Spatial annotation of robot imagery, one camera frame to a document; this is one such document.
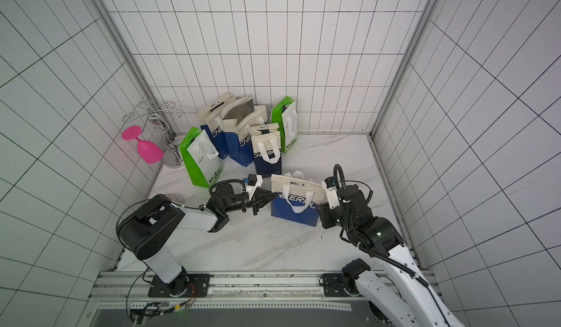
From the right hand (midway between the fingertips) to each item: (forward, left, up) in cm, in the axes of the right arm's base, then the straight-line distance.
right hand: (318, 202), depth 73 cm
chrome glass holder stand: (+31, +68, +10) cm, 75 cm away
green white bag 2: (+17, +47, +3) cm, 50 cm away
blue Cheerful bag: (+38, +36, +4) cm, 53 cm away
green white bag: (+38, +14, +7) cm, 41 cm away
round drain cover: (+6, +60, -14) cm, 62 cm away
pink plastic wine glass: (+21, +73, -3) cm, 76 cm away
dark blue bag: (+3, +7, -3) cm, 8 cm away
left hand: (+4, +16, -5) cm, 17 cm away
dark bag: (+21, +20, +2) cm, 29 cm away
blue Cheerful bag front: (+32, +46, -2) cm, 56 cm away
